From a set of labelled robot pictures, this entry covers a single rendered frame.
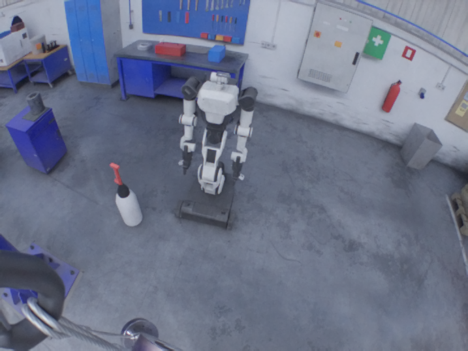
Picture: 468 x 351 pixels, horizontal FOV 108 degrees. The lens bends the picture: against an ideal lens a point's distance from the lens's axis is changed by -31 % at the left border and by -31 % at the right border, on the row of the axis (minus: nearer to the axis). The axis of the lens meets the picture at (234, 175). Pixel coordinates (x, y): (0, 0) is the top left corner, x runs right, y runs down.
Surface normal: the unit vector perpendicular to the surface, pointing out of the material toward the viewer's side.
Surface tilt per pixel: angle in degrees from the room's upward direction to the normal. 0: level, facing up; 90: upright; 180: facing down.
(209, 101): 90
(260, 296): 0
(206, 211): 0
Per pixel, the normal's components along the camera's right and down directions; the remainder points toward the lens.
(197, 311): 0.11, -0.67
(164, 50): -0.25, 0.70
